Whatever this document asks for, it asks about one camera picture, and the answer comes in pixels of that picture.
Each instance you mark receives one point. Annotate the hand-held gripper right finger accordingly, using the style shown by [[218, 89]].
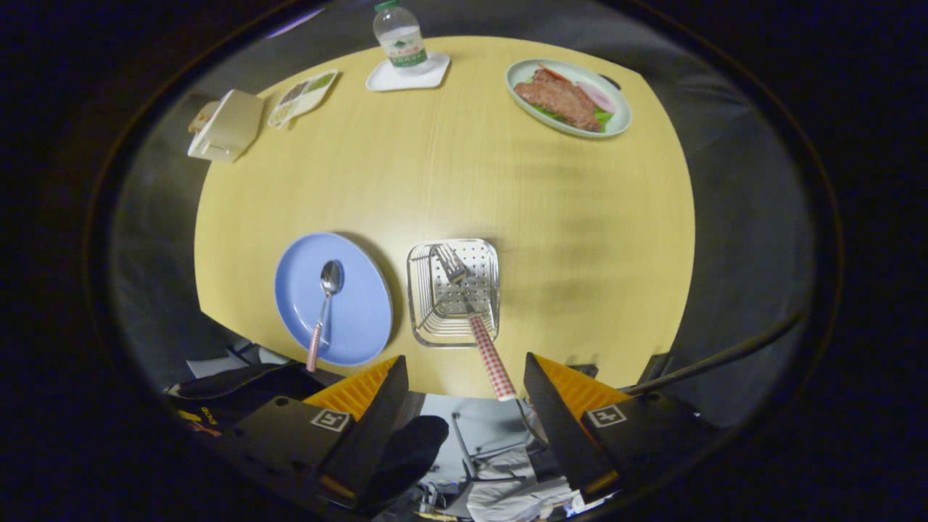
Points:
[[554, 428]]

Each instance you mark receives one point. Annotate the white square coaster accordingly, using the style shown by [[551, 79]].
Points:
[[420, 76]]

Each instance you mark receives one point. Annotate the toast slice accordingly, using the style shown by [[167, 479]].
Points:
[[203, 116]]

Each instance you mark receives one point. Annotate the black backdrop cloth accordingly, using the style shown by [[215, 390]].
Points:
[[739, 217]]

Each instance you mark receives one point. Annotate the pale green plate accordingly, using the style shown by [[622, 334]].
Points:
[[623, 116]]

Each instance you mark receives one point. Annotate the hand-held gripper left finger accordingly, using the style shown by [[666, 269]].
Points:
[[377, 428]]

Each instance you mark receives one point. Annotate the cream toaster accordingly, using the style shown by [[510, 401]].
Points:
[[232, 127]]

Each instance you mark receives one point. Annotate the clear water bottle green cap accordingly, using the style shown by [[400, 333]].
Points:
[[399, 40]]

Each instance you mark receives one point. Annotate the pink ham slice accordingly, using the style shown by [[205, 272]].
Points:
[[598, 96]]

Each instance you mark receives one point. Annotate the black table bracket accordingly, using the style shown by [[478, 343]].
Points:
[[583, 370], [655, 368]]

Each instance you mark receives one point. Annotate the red tomato slice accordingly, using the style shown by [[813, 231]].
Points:
[[552, 72]]

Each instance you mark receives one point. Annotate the white divided condiment dish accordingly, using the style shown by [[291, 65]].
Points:
[[301, 98]]

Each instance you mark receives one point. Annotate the green lettuce leaf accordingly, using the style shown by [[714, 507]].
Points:
[[603, 116]]

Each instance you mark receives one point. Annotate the white patterned cloth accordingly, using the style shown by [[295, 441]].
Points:
[[515, 500]]

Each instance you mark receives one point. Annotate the blue plate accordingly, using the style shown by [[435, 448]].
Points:
[[355, 312]]

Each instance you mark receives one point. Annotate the brown steak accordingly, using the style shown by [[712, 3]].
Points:
[[558, 98]]

